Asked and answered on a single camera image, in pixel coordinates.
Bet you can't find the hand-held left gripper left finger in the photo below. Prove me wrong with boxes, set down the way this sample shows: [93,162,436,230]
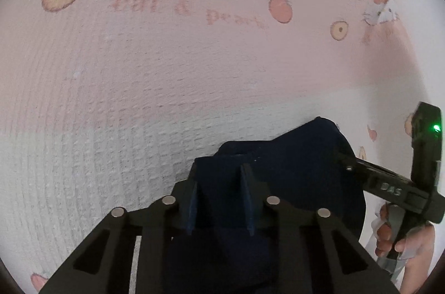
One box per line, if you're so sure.
[38,175,199,294]

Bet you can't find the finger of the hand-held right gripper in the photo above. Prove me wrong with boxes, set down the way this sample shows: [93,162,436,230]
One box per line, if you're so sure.
[333,145,374,192]

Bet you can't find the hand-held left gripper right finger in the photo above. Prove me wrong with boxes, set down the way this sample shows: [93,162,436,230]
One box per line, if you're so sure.
[240,164,401,294]

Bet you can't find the navy shorts with white stripes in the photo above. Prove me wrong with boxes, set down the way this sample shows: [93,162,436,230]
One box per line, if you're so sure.
[163,117,367,294]

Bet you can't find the person's right hand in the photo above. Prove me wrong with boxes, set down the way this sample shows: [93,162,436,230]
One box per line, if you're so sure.
[374,205,419,260]

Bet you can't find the pink cartoon cat printed blanket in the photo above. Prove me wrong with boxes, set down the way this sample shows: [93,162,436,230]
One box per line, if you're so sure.
[0,0,435,294]

